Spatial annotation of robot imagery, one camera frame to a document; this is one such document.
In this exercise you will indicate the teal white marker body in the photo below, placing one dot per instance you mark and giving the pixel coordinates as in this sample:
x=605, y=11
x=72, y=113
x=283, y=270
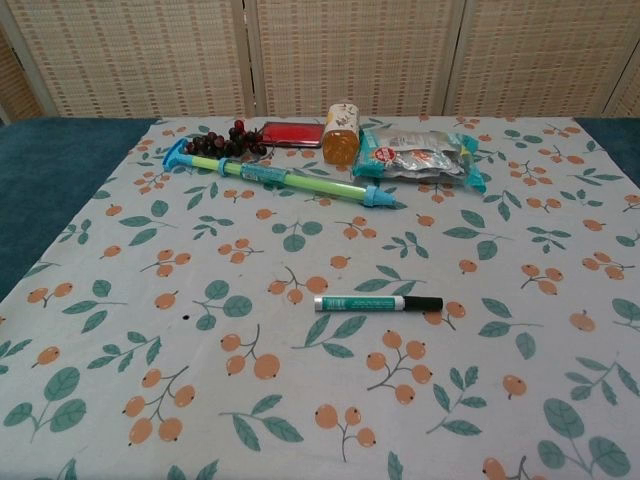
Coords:
x=357, y=303

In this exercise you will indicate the black marker cap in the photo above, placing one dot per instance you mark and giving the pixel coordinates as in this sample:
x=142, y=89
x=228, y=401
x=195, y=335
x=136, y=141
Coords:
x=424, y=303

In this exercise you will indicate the green blue water squirter toy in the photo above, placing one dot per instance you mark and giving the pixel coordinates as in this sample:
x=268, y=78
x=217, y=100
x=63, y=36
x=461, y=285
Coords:
x=300, y=181

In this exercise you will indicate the yellow bottle with white label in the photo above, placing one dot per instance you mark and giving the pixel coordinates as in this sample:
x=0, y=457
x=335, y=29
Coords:
x=341, y=137

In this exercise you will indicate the red ink pad case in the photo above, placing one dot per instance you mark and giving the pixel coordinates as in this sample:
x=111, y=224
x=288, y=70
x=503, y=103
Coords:
x=292, y=134

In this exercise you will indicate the silver teal snack bag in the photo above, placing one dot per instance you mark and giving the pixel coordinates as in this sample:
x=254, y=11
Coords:
x=415, y=157

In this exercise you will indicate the dark red grape bunch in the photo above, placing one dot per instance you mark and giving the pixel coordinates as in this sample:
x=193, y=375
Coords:
x=220, y=142

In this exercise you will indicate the woven bamboo screen panel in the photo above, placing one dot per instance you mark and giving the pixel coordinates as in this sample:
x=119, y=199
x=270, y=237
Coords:
x=540, y=55
x=355, y=50
x=627, y=95
x=140, y=55
x=17, y=80

